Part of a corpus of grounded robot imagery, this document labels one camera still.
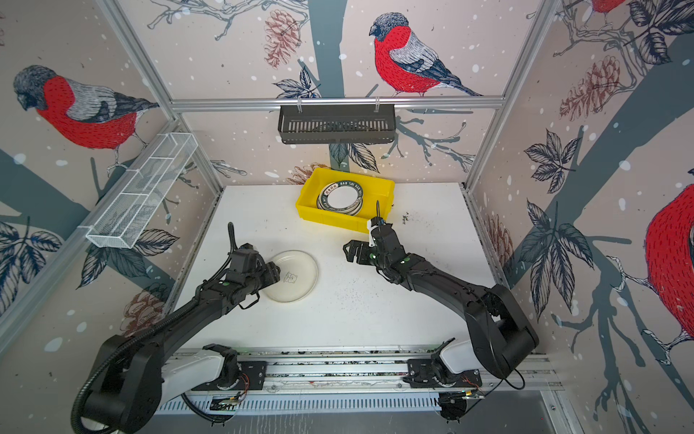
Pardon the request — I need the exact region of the plain cream plate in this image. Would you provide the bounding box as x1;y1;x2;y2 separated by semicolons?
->
261;250;319;303

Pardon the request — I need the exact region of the large green rim lettered plate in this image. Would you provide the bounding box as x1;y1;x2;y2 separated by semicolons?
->
316;180;363;216

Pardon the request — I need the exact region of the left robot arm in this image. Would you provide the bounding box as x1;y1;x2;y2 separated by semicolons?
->
70;243;281;433

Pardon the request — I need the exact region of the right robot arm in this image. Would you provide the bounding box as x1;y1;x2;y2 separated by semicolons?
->
343;218;539;386

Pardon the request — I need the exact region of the yellow plastic bin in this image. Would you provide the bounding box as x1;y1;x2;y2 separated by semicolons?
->
296;168;395;233

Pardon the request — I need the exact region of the black hanging basket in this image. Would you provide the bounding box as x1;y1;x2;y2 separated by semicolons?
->
278;104;397;145

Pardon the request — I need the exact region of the aluminium cross bar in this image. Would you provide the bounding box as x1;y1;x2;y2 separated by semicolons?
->
169;96;507;113

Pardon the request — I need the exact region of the base rail assembly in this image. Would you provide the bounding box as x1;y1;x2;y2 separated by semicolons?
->
186;348;563;416

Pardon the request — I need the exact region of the white wire mesh basket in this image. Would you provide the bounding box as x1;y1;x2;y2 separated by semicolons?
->
86;132;198;249

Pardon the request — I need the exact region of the aluminium frame post right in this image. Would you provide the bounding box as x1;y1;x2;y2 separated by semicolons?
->
464;0;560;193

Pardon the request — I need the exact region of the aluminium frame post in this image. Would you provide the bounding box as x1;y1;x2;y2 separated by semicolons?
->
96;0;223;196
464;0;560;193

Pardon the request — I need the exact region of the aluminium frame post left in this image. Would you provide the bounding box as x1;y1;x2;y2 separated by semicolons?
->
96;0;223;196

